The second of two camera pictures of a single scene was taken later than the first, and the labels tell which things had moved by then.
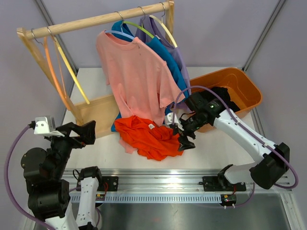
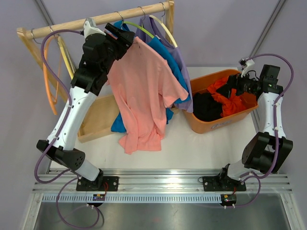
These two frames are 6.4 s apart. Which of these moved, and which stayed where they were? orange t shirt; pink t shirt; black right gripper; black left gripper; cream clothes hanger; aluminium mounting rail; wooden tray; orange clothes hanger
Moved: orange t shirt; orange clothes hanger; black left gripper; black right gripper
Stayed: aluminium mounting rail; pink t shirt; wooden tray; cream clothes hanger
